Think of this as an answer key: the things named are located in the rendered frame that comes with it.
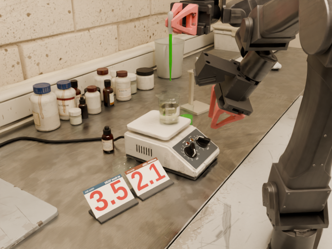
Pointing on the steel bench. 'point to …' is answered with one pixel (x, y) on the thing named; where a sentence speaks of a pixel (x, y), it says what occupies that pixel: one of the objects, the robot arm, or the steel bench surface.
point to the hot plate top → (159, 132)
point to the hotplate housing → (164, 152)
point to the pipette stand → (198, 107)
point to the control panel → (203, 154)
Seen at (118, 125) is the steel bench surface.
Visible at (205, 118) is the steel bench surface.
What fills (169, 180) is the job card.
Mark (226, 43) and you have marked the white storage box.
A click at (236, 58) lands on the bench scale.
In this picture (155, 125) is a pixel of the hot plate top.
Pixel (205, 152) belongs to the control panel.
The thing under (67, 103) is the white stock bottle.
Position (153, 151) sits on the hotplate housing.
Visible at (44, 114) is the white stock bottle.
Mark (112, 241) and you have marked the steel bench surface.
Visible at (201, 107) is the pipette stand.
